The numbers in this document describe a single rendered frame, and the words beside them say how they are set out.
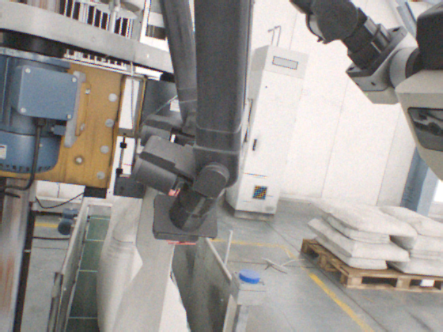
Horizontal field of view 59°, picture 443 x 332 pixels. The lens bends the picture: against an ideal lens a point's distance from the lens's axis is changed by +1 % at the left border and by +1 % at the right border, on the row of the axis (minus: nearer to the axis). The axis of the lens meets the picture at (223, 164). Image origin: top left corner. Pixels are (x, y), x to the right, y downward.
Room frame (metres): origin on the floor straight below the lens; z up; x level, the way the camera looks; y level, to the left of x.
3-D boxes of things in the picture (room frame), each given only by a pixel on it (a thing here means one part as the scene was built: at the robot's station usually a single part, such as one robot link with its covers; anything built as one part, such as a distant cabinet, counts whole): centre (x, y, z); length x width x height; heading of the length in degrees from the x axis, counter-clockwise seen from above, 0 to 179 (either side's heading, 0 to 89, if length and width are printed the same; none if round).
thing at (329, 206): (3.88, -1.32, 0.56); 0.66 x 0.43 x 0.15; 104
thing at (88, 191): (1.04, 0.33, 1.01); 0.06 x 0.04 x 0.02; 107
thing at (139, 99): (1.13, 0.30, 1.26); 0.22 x 0.05 x 0.16; 17
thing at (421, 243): (3.69, -2.02, 0.44); 0.68 x 0.44 x 0.15; 107
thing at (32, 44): (0.85, 0.45, 1.35); 0.12 x 0.12 x 0.04
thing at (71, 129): (0.94, 0.39, 1.23); 0.28 x 0.07 x 0.16; 17
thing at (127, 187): (1.06, 0.25, 1.04); 0.08 x 0.06 x 0.05; 107
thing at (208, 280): (1.73, 0.04, 0.54); 1.05 x 0.02 x 0.41; 17
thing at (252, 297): (1.06, -0.13, 0.81); 0.08 x 0.08 x 0.06; 17
